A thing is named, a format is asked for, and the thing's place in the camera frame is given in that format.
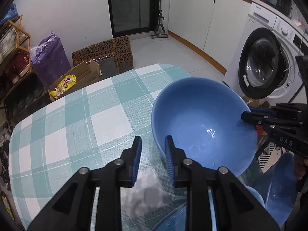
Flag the large light blue bowl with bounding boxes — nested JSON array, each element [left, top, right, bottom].
[[151, 77, 257, 177]]

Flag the white lower kitchen cabinets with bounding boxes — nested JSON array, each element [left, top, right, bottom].
[[168, 0, 252, 74]]

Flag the person right hand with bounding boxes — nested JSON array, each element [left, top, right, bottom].
[[293, 154, 308, 180]]

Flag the white washing machine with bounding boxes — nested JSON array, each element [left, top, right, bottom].
[[223, 3, 307, 105]]

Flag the teal checked tablecloth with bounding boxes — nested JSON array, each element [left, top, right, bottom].
[[9, 64, 188, 230]]

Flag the yellow snack bag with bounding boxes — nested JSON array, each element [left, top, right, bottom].
[[50, 74, 77, 99]]

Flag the wooden shoe rack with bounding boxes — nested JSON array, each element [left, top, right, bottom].
[[1, 15, 46, 119]]

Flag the open brown cardboard box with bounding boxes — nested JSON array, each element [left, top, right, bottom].
[[48, 60, 100, 102]]

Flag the patterned cardboard box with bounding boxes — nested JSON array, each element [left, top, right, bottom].
[[72, 35, 134, 74]]

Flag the purple plastic bag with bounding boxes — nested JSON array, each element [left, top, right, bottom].
[[29, 32, 71, 89]]

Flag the black glass door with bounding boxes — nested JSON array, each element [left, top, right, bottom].
[[108, 0, 159, 38]]

